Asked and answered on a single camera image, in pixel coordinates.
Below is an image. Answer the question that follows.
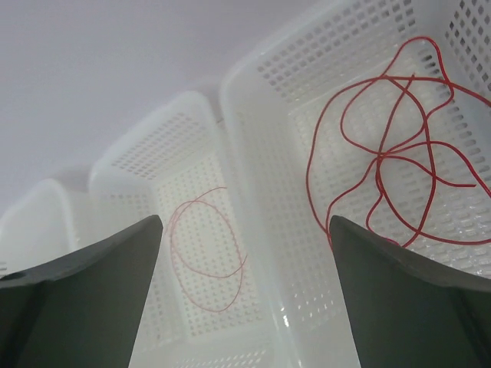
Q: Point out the white perforated right basket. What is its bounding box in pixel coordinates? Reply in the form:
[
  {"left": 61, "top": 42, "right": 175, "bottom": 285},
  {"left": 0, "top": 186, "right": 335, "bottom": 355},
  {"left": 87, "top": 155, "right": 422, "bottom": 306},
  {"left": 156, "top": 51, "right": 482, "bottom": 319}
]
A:
[{"left": 220, "top": 1, "right": 490, "bottom": 367}]

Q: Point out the white perforated middle basket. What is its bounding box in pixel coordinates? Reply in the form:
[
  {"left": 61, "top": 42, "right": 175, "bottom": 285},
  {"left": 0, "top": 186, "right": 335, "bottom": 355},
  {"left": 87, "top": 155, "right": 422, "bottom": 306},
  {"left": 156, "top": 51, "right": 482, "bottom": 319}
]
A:
[{"left": 89, "top": 91, "right": 276, "bottom": 367}]

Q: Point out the white solid plastic tub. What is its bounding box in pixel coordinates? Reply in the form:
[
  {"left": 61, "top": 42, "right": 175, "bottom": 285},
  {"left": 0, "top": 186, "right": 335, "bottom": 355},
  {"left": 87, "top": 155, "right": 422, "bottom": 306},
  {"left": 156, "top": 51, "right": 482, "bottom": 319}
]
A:
[{"left": 1, "top": 179, "right": 94, "bottom": 276}]

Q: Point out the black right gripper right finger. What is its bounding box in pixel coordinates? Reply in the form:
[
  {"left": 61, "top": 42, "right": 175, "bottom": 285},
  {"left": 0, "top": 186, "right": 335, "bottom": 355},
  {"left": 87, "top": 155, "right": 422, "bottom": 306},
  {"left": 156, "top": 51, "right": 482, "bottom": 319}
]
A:
[{"left": 329, "top": 215, "right": 490, "bottom": 367}]

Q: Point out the white perforated basket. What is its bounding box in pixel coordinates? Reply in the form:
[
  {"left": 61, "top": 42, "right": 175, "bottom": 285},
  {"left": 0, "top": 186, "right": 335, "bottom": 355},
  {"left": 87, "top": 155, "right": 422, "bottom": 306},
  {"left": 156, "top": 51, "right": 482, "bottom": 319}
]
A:
[
  {"left": 89, "top": 91, "right": 276, "bottom": 367},
  {"left": 220, "top": 1, "right": 490, "bottom": 367}
]

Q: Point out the thick red wire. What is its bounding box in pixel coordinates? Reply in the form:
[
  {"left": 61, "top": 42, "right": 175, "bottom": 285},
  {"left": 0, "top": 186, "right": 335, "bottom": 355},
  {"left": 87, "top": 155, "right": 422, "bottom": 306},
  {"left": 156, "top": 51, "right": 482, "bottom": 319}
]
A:
[
  {"left": 339, "top": 36, "right": 491, "bottom": 189},
  {"left": 305, "top": 74, "right": 491, "bottom": 248}
]

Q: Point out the thin red wire in basket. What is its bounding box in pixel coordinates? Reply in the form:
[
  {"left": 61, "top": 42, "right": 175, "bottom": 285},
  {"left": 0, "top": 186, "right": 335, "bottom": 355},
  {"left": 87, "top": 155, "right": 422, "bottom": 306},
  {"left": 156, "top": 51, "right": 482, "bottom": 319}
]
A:
[{"left": 168, "top": 186, "right": 247, "bottom": 312}]

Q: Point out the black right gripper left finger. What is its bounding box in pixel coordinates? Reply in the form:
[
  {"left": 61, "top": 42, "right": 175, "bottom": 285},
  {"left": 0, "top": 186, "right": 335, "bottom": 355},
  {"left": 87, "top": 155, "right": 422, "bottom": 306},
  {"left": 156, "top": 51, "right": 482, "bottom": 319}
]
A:
[{"left": 1, "top": 215, "right": 163, "bottom": 367}]

